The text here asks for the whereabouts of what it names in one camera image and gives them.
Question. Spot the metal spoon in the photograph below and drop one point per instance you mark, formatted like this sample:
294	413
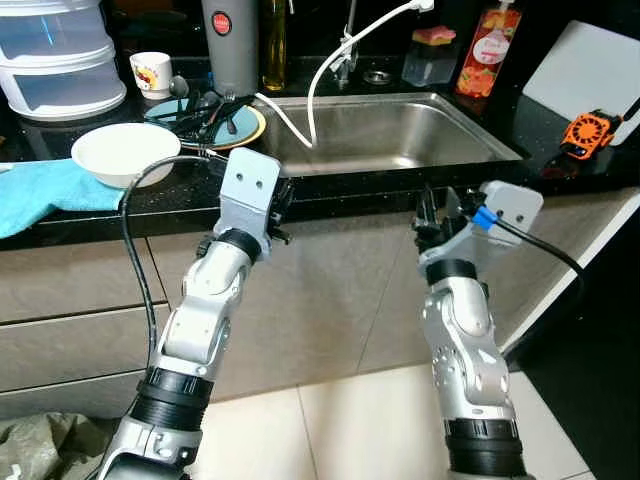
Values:
180	86

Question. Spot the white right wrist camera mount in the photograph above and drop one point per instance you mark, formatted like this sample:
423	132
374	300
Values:
515	205

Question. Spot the stainless steel sink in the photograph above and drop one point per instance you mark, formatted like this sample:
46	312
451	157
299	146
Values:
400	135

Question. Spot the clear stacked plastic container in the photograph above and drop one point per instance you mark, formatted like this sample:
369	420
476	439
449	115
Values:
60	70

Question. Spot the peach dish soap bottle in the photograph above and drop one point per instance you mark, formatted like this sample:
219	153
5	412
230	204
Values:
488	60

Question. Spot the pink yellow sponge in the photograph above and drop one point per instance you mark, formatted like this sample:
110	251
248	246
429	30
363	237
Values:
435	36

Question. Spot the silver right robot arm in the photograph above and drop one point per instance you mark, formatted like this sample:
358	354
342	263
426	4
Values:
465	330

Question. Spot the olive oil bottle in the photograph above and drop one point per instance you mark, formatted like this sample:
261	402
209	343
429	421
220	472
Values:
276	50

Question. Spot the teal plate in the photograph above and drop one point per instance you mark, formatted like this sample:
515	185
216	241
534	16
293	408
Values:
250	125

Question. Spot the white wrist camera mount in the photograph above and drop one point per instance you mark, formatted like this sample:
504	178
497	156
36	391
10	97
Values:
250	185
515	205

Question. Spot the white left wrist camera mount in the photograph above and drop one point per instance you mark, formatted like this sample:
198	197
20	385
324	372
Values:
250	185

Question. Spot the white cutting board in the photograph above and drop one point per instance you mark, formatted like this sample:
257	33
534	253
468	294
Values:
580	70

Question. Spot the white printed cup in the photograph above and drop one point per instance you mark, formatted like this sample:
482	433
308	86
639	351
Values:
150	72

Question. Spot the chrome faucet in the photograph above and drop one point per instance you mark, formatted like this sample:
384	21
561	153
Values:
347	60

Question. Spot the black plastic fork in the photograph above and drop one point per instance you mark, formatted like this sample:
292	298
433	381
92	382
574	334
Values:
205	118

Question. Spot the black cabinet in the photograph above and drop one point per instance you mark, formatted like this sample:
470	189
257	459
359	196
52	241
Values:
600	380

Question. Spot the orange handheld fan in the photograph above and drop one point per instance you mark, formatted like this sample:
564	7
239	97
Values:
588	133

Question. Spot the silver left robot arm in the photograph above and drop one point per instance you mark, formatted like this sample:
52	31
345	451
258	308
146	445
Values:
205	300

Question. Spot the woven plastic sack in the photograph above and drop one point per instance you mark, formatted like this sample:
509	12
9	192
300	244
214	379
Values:
40	450

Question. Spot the clear plastic sponge holder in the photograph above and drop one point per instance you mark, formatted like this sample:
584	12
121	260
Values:
428	68

